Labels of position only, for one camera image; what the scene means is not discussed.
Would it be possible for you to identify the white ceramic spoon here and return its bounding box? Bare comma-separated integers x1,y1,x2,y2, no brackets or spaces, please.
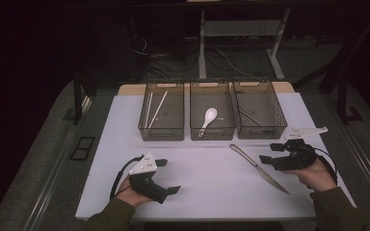
198,107,219,139

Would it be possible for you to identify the tangle of floor cables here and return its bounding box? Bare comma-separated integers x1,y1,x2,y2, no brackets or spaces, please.
130,33,271,81

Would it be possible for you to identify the person's left hand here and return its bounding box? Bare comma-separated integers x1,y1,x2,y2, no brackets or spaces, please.
114,175,154,209

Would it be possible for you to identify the person's right hand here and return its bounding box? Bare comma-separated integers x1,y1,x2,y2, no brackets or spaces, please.
283,158,338,193

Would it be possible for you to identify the white table sheet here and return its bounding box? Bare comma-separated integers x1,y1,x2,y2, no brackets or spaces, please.
75,91,357,222

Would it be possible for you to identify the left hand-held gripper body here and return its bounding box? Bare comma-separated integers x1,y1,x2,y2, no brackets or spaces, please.
127,151,172,205

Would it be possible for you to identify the steel knife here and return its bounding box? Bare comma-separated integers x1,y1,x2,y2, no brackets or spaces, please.
228,143,291,196

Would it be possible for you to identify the black metal stand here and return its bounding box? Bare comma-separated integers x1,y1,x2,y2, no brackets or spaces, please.
71,68,93,126
336,75,364,125

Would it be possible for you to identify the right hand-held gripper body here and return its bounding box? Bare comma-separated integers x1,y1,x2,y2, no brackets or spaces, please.
272,126,330,172

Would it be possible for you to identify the white chopstick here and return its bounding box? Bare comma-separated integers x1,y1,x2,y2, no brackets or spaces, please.
145,91,154,129
147,90,170,129

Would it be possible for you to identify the smoky clear plastic bin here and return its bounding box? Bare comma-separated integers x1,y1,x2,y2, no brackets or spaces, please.
231,79,288,141
138,81,186,142
189,80,237,141

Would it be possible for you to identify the white metal desk frame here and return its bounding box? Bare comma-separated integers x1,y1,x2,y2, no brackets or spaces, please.
198,8,292,81

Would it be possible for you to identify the metal floor rail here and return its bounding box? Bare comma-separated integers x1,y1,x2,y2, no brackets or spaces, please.
322,94,370,206
22,95,93,231

